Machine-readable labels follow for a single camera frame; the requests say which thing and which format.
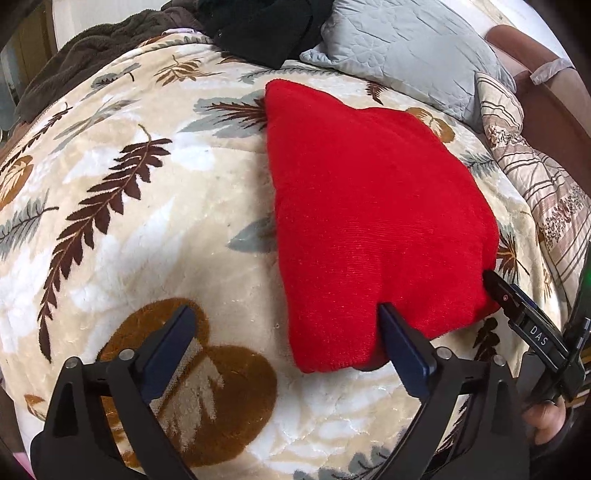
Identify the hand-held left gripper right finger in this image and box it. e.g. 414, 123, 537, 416
379, 302, 529, 480

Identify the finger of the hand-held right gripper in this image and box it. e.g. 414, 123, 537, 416
482, 270, 525, 326
508, 282, 566, 344

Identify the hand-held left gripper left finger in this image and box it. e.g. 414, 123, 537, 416
30, 305, 199, 480

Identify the red knit sweater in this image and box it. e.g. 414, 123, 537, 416
264, 78, 502, 374

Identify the person's right hand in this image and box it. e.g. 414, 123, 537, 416
525, 401, 570, 446

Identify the beige leaf-print fleece blanket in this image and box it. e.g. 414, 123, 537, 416
0, 28, 573, 480

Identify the striped floral quilt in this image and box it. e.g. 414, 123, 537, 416
475, 71, 591, 296

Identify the brown headboard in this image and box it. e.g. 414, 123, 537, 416
487, 25, 591, 195

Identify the white cloth strip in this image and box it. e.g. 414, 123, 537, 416
529, 58, 575, 86

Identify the grey quilted pillow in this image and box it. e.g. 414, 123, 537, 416
300, 0, 518, 127

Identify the dark brown fuzzy blanket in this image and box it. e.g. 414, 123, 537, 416
14, 7, 218, 123

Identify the black cloth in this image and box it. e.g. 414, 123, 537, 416
196, 0, 335, 70

